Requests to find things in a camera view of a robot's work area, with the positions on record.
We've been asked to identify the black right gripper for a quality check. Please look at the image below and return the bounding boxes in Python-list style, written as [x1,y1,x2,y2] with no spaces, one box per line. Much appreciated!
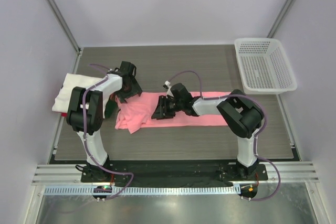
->
[151,95,183,120]

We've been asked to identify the pink t shirt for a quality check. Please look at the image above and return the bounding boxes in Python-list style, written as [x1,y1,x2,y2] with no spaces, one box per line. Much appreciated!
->
[114,91,233,135]

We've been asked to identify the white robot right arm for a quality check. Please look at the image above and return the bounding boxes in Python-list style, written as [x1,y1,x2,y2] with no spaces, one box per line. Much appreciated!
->
[151,83,265,180]

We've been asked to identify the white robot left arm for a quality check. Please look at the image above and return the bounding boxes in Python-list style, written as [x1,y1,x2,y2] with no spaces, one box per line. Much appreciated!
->
[66,61,142,182]

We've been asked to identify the folded green t shirt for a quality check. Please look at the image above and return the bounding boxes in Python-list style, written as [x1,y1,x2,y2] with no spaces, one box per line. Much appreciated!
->
[104,97,118,119]

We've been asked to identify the folded white t shirt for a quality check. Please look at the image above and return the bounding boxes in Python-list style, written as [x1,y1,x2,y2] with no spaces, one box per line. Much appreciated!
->
[52,73,100,113]

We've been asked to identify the white plastic basket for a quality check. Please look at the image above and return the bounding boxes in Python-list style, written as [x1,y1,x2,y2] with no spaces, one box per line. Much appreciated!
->
[234,38,297,95]

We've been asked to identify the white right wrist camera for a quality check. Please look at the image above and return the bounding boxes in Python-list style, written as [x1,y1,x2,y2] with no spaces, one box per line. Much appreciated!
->
[163,81,174,97]

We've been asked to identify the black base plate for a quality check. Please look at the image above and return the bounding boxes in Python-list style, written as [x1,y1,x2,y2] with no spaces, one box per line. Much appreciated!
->
[75,159,268,188]

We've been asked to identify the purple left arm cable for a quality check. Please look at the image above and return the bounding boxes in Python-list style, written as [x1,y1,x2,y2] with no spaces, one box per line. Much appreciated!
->
[59,63,134,213]

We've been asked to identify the slotted cable duct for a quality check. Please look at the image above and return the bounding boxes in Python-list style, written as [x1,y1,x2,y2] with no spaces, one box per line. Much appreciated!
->
[44,185,240,196]

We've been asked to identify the left aluminium frame post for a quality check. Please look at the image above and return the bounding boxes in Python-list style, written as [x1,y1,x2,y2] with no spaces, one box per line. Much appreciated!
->
[31,0,81,53]

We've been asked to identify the aluminium frame post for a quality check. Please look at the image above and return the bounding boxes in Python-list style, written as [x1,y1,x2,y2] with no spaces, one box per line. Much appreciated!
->
[267,0,296,38]
[31,0,81,53]

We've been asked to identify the aluminium rail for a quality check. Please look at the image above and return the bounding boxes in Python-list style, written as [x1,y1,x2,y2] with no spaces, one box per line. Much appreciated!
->
[33,161,319,185]

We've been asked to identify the right aluminium frame post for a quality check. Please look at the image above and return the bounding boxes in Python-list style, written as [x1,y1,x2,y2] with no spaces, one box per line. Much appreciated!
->
[267,0,296,38]

